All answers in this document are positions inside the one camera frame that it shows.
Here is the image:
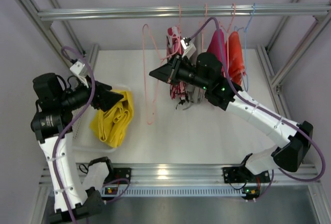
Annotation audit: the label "yellow trousers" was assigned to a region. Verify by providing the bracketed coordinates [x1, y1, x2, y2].
[89, 89, 134, 148]

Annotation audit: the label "pink wire hanger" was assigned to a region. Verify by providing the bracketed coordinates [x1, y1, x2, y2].
[142, 23, 179, 125]

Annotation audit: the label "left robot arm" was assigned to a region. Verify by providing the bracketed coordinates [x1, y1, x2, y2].
[31, 73, 124, 223]

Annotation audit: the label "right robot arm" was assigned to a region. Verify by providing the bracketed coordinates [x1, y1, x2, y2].
[149, 52, 313, 181]

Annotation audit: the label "pink patterned trousers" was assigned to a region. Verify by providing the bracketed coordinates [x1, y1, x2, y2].
[166, 26, 187, 104]

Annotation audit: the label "grey trousers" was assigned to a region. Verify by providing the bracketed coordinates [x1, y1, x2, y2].
[175, 37, 207, 111]

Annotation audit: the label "magenta trousers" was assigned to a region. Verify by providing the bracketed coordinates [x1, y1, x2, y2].
[207, 29, 227, 64]

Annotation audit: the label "orange trousers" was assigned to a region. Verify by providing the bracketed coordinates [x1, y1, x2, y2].
[225, 31, 246, 85]

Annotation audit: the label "white plastic basket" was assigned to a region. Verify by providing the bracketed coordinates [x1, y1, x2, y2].
[69, 83, 131, 154]

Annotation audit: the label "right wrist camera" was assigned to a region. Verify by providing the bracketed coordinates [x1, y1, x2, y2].
[180, 37, 196, 59]

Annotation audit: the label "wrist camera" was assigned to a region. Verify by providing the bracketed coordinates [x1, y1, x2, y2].
[180, 37, 196, 59]
[70, 59, 91, 88]

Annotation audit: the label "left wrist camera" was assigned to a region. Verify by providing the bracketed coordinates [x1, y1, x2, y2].
[70, 59, 91, 88]

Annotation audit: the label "aluminium hanging rail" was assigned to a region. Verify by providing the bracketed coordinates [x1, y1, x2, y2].
[37, 3, 330, 21]

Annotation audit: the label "blue wire hanger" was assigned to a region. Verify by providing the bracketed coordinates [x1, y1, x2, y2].
[234, 3, 257, 92]

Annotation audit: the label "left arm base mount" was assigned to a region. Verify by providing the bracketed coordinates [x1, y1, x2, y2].
[103, 167, 132, 185]

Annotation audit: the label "slotted cable duct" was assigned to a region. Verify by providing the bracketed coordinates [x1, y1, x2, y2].
[49, 186, 249, 198]

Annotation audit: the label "right aluminium frame post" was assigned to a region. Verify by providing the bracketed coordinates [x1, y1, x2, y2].
[256, 10, 330, 129]

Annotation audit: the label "aluminium frame post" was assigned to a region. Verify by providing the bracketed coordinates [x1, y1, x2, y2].
[15, 0, 100, 68]
[256, 10, 330, 129]

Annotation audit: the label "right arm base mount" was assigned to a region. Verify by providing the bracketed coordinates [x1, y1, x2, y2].
[222, 166, 250, 184]

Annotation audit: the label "left aluminium frame post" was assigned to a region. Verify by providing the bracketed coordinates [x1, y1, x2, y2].
[15, 0, 100, 68]

